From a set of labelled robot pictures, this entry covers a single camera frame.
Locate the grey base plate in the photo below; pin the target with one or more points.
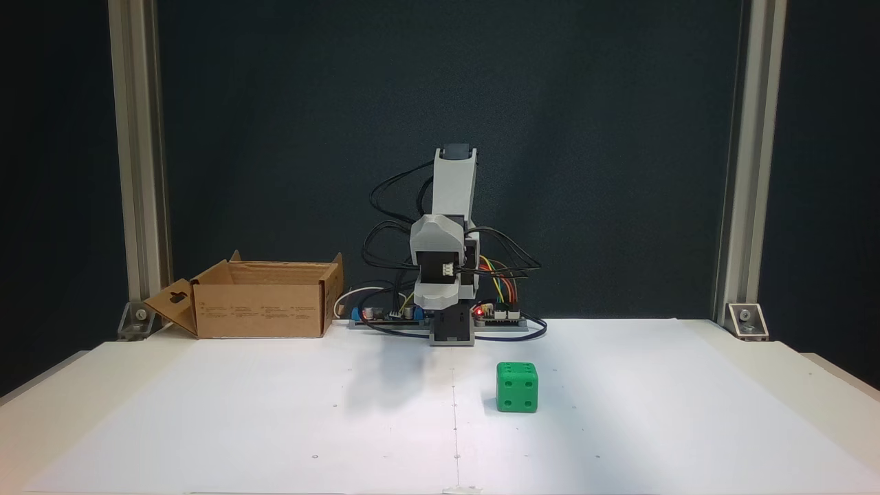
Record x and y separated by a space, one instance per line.
509 326

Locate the circuit board with red light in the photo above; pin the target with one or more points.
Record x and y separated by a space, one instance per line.
498 315

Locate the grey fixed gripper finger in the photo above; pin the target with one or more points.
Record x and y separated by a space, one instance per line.
438 301

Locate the grey printed robot arm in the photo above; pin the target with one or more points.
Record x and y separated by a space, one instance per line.
454 189

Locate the metal corner bracket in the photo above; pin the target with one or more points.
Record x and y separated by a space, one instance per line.
137 319
746 319

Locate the blue circuit board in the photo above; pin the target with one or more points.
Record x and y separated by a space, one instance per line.
385 315

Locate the green dice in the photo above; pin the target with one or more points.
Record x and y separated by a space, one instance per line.
517 393

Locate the aluminium frame post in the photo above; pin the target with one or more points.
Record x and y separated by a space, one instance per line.
137 137
753 137

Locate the brown cardboard box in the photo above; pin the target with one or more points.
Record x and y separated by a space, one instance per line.
261 313

